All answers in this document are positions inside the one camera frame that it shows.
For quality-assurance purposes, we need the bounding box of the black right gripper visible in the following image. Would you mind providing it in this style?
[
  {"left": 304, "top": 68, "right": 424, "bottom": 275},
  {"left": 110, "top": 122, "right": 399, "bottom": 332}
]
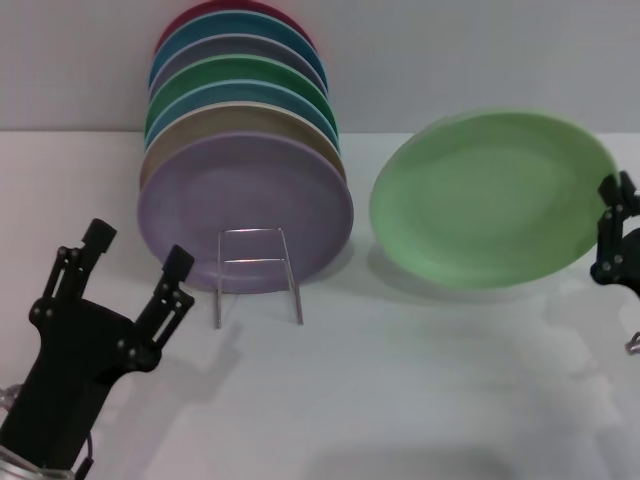
[{"left": 589, "top": 172, "right": 640, "bottom": 301}]

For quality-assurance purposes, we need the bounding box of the maroon red plate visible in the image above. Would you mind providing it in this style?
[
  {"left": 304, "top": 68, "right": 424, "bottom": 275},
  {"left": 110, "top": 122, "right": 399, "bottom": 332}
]
[{"left": 154, "top": 0, "right": 314, "bottom": 56}]

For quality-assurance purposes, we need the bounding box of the grey plate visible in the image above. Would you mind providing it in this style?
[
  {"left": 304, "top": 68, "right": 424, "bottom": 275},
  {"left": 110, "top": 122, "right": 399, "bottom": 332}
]
[{"left": 148, "top": 33, "right": 329, "bottom": 96}]

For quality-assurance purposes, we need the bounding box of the lavender purple plate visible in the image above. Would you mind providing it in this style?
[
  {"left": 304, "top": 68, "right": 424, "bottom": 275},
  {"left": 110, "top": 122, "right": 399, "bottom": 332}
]
[{"left": 136, "top": 132, "right": 355, "bottom": 295}]

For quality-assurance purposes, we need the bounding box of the light blue plate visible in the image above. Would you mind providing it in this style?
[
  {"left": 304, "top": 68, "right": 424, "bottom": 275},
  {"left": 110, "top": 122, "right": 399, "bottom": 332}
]
[{"left": 143, "top": 78, "right": 341, "bottom": 151}]

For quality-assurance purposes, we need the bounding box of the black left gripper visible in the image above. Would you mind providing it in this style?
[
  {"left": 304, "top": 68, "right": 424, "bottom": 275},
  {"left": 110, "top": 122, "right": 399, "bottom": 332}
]
[{"left": 0, "top": 218, "right": 195, "bottom": 471}]

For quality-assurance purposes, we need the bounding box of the thin black cable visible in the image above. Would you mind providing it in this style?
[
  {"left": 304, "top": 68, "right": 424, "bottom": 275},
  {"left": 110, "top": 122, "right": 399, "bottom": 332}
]
[{"left": 77, "top": 433, "right": 97, "bottom": 477}]

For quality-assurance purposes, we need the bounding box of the teal blue plate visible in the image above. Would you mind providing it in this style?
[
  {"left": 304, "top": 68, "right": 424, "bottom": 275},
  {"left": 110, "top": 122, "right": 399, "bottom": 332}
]
[{"left": 148, "top": 12, "right": 329, "bottom": 96}]

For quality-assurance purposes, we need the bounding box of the dark green plate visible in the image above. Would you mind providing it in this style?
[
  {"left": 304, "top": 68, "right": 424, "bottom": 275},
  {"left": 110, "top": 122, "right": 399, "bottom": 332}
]
[{"left": 144, "top": 53, "right": 337, "bottom": 136}]

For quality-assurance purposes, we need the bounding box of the beige plate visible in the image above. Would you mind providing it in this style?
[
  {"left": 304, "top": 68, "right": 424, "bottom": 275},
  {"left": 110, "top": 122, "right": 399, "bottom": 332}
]
[{"left": 138, "top": 100, "right": 347, "bottom": 201}]

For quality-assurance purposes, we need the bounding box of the light green plate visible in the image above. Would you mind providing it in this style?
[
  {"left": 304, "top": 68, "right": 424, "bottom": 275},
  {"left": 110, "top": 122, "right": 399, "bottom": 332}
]
[{"left": 368, "top": 108, "right": 619, "bottom": 301}]

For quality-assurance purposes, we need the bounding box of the wire plate rack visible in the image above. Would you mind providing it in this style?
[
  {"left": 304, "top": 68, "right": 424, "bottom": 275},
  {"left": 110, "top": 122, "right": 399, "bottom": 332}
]
[{"left": 213, "top": 227, "right": 305, "bottom": 330}]

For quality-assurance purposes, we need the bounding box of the left arm connector cable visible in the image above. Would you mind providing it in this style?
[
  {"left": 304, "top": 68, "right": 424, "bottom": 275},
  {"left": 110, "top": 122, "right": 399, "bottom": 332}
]
[{"left": 0, "top": 382, "right": 22, "bottom": 414}]

